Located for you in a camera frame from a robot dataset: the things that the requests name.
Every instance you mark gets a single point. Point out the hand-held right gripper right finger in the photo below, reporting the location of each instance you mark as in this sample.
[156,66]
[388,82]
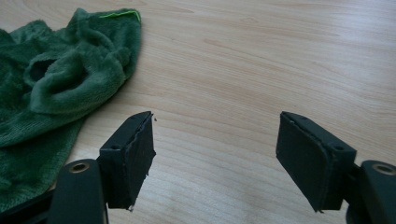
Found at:
[311,161]

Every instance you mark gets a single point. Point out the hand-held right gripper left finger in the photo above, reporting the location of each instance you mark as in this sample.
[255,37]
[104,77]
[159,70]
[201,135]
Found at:
[127,161]

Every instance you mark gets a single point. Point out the green fleece cloth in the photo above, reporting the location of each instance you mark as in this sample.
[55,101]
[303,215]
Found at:
[53,81]

